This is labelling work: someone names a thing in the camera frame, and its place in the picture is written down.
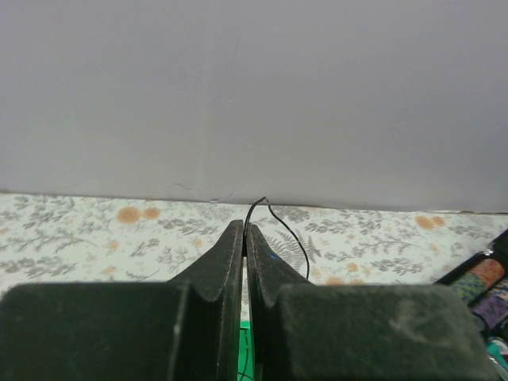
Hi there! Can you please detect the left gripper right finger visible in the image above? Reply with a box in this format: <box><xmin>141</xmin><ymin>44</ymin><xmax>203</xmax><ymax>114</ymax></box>
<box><xmin>246</xmin><ymin>225</ymin><xmax>498</xmax><ymax>380</ymax></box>

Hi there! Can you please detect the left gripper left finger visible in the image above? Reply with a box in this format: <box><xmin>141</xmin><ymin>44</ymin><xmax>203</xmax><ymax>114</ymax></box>
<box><xmin>1</xmin><ymin>221</ymin><xmax>243</xmax><ymax>380</ymax></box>

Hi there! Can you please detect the thin black wire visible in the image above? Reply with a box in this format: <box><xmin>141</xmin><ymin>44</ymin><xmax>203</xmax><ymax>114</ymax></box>
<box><xmin>240</xmin><ymin>197</ymin><xmax>310</xmax><ymax>381</ymax></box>

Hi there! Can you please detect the left green plastic bin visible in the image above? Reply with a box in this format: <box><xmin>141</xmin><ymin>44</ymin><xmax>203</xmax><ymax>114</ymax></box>
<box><xmin>237</xmin><ymin>321</ymin><xmax>255</xmax><ymax>381</ymax></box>

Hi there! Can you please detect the floral table mat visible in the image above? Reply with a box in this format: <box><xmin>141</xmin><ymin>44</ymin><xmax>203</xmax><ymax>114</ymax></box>
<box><xmin>1</xmin><ymin>194</ymin><xmax>507</xmax><ymax>289</ymax></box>

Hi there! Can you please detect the black poker chip case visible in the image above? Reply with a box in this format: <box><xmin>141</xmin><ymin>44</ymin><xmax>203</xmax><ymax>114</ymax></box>
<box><xmin>436</xmin><ymin>231</ymin><xmax>507</xmax><ymax>380</ymax></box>

